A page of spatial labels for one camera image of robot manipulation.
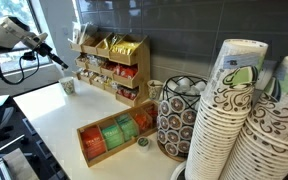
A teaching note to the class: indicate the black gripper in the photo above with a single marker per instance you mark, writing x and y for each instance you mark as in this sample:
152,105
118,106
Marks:
44,49

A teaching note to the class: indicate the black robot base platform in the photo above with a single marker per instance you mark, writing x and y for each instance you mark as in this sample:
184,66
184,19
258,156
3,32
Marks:
40,156

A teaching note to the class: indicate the patterned paper cup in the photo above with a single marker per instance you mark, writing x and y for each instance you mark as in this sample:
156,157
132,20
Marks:
154,90
67,86

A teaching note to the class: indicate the green lid coffee pod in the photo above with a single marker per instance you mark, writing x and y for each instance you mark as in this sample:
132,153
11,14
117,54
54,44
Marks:
143,142

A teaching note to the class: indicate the tall paper cup stack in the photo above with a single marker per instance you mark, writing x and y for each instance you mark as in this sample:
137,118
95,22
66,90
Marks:
224,110
274,126

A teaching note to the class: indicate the wrapped paper cup stack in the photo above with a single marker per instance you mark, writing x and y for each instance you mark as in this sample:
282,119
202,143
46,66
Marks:
267,80

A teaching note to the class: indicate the brown sugar packets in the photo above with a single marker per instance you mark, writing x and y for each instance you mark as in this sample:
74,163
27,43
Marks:
81,60

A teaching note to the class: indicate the white stir stick packets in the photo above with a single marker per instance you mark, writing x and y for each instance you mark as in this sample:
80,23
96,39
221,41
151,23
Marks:
80,33

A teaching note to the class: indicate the clear white packets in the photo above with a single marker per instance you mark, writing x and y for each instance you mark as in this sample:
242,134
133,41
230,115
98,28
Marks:
95,60

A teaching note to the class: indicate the red sugar packets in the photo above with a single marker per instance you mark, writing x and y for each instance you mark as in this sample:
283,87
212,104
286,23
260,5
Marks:
109,66
127,71

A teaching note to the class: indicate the yellow sweetener packets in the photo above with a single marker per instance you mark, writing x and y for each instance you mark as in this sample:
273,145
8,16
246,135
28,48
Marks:
110,41
125,48

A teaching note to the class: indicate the glass window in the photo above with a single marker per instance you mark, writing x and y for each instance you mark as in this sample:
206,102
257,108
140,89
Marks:
7,6

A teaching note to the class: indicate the wooden condiment rack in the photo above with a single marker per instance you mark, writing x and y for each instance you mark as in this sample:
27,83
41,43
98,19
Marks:
144,66

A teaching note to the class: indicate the red tea packets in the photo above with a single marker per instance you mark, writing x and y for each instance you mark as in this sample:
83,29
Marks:
92,143
152,113

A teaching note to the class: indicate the light green tea packets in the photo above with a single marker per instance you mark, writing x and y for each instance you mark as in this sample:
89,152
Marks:
127,126

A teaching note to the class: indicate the orange tea packets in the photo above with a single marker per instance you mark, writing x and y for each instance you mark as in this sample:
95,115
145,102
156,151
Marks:
142,120

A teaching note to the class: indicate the wooden tea box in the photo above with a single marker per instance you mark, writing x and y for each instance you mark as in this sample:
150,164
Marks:
117,150

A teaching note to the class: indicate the grey metal plate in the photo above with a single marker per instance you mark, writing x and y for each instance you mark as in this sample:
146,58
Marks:
19,166

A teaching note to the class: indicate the white pods pile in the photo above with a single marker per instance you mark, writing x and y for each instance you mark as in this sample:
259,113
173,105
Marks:
187,86

